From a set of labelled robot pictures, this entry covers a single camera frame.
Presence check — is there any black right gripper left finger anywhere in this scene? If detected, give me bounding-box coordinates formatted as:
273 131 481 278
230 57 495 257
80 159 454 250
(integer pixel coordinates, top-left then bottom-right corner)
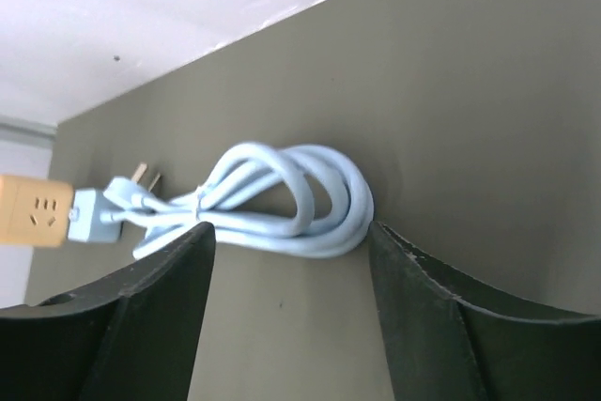
1 223 215 400

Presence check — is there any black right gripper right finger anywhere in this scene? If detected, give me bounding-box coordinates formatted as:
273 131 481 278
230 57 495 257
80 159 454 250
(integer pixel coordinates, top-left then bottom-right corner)
368 222 600 400

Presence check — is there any light blue power strip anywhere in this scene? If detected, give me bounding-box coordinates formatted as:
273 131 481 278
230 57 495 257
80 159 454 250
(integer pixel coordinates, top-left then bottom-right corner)
67 188 121 243

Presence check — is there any orange cube plug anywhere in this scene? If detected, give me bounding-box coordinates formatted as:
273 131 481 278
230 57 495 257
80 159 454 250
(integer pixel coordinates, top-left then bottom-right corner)
1 175 74 247

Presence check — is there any light blue power cable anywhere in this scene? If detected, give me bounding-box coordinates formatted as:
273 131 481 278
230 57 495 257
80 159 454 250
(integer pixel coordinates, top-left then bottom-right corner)
102 141 376 261

